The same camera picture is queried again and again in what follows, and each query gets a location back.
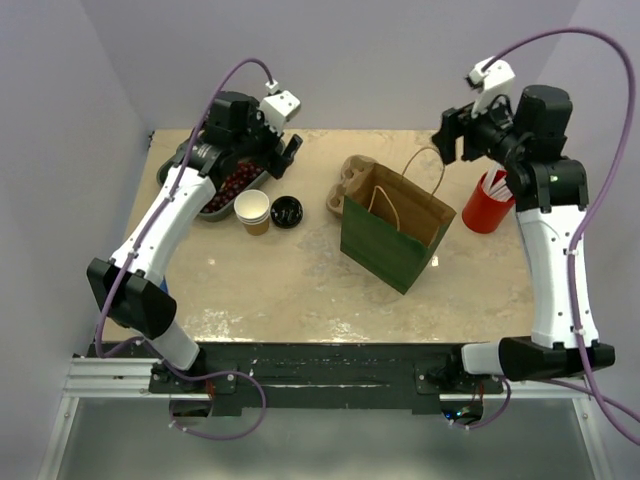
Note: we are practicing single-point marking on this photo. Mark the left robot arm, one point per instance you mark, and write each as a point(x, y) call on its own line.
point(127, 286)

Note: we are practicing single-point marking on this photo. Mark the stack of black lids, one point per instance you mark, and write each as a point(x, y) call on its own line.
point(286, 212)

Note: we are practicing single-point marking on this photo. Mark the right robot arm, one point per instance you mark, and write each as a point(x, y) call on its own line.
point(551, 201)

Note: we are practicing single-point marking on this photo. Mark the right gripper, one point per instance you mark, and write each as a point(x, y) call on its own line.
point(460, 122)

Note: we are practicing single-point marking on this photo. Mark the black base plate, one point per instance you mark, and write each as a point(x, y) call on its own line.
point(230, 377)

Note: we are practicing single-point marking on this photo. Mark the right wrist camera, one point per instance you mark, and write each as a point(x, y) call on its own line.
point(490, 79)

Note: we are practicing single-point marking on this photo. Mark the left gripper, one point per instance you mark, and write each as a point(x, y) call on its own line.
point(273, 161)

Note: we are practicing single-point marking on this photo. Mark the green paper bag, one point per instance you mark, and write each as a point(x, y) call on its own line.
point(391, 226)

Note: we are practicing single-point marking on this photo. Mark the aluminium rail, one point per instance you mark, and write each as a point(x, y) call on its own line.
point(108, 378)

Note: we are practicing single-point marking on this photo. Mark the red straw cup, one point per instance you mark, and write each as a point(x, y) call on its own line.
point(483, 214)

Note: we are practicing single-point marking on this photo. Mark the grey fruit tray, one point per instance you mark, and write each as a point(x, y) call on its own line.
point(220, 210)

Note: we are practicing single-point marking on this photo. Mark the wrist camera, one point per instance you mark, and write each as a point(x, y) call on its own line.
point(278, 107)
point(490, 79)

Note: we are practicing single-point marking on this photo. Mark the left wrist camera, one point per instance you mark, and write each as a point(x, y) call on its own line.
point(278, 107)

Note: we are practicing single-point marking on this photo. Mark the purple grapes bunch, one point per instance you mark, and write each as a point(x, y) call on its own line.
point(245, 173)

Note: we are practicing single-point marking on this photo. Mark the stack of cup carriers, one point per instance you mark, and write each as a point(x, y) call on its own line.
point(352, 168)

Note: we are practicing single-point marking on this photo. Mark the stack of paper cups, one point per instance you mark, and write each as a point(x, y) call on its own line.
point(252, 208)

